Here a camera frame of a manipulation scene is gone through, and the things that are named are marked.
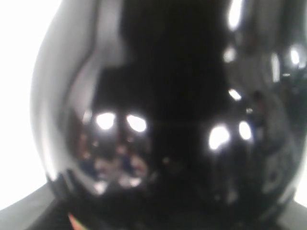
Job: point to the dark soy sauce bottle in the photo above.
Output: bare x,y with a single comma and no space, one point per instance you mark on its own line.
173,114

